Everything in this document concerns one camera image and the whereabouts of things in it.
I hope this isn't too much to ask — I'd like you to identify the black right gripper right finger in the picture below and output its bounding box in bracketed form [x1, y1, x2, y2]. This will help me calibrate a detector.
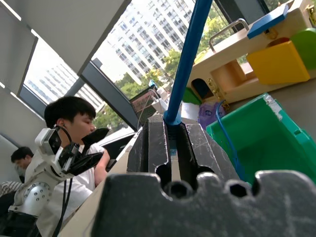
[177, 123, 242, 185]

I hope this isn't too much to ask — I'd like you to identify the person in white shirt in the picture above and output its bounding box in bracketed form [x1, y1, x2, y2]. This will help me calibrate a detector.
[36, 95, 112, 237]

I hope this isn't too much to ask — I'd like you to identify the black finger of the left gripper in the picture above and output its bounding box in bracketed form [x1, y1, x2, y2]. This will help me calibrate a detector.
[80, 127, 110, 147]
[66, 152, 104, 176]

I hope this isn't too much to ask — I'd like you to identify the person with face mask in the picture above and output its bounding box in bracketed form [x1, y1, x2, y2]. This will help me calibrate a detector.
[0, 146, 35, 218]

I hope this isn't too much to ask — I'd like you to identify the thick blue cable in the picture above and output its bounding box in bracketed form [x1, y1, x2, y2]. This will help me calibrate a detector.
[162, 0, 213, 156]

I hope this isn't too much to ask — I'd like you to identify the thin blue cable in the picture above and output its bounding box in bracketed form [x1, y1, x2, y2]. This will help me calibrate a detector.
[215, 99, 246, 180]

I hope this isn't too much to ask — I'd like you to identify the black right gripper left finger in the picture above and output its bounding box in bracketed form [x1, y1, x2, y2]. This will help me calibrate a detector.
[126, 114, 171, 175]

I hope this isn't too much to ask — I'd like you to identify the open laptop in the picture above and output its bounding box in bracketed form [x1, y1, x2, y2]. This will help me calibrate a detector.
[129, 85, 158, 119]

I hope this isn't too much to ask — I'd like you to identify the small green block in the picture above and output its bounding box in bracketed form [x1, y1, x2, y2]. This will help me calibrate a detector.
[181, 87, 202, 106]

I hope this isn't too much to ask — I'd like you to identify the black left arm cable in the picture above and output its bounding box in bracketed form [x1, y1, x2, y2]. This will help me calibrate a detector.
[51, 125, 74, 237]

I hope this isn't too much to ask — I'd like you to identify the blue flat block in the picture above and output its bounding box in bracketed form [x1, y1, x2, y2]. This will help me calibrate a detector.
[246, 3, 289, 40]

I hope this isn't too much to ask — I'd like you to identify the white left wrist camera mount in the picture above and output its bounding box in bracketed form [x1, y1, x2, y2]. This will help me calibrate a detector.
[34, 127, 63, 157]

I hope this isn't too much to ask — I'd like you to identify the green plastic bin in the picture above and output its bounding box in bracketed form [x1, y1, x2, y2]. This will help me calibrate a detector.
[206, 92, 316, 186]

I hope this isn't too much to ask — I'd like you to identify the yellow block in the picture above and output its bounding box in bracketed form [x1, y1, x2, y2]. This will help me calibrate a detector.
[246, 40, 311, 86]

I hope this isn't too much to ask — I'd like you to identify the metal box handle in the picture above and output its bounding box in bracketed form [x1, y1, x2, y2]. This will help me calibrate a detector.
[209, 18, 250, 53]

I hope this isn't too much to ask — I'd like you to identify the purple plastic bag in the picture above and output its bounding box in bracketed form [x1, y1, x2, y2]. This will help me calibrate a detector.
[198, 100, 227, 131]

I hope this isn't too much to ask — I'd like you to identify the large green rounded block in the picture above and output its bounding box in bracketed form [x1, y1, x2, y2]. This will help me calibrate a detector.
[289, 27, 316, 80]

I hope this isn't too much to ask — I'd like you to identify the wooden toy box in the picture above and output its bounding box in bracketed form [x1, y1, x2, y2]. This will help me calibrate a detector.
[186, 0, 316, 105]

